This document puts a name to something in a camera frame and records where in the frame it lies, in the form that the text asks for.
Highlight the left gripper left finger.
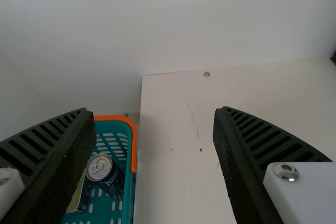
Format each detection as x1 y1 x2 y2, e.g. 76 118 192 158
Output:
0 107 97 224

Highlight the rectangular tin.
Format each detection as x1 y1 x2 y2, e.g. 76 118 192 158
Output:
65 174 89 216

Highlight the teal shopping basket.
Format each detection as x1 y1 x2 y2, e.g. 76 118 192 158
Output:
59 115 138 224

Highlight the can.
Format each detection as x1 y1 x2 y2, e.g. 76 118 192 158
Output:
84 153 126 200

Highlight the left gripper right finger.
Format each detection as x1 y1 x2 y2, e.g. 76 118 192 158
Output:
212 106 336 224

